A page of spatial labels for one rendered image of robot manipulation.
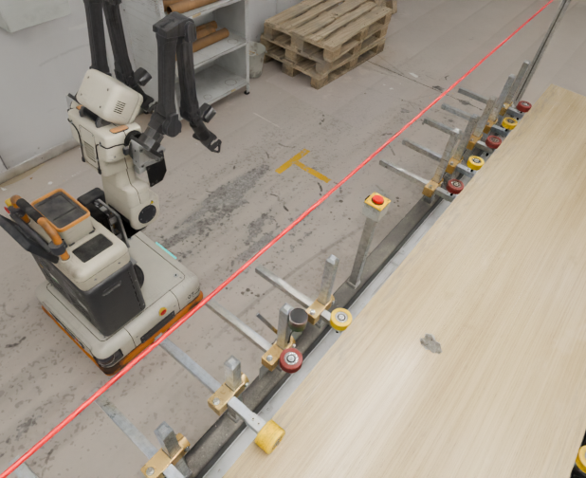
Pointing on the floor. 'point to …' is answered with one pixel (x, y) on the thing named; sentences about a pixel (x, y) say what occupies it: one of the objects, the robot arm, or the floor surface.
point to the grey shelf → (231, 45)
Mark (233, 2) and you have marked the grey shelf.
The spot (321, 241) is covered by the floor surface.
